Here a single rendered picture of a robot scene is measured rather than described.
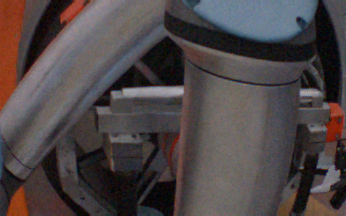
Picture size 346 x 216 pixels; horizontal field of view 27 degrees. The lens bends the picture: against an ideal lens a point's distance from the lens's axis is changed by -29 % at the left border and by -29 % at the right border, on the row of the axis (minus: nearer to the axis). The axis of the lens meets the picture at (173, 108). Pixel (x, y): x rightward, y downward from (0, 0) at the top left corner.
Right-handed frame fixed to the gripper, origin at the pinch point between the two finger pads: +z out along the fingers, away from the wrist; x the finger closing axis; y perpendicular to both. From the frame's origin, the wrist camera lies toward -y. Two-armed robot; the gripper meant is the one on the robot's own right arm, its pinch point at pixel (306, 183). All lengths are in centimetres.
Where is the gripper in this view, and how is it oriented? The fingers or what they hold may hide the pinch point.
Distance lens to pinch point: 152.1
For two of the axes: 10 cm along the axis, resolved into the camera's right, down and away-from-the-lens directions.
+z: -9.8, 0.2, -2.1
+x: 2.1, 3.7, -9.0
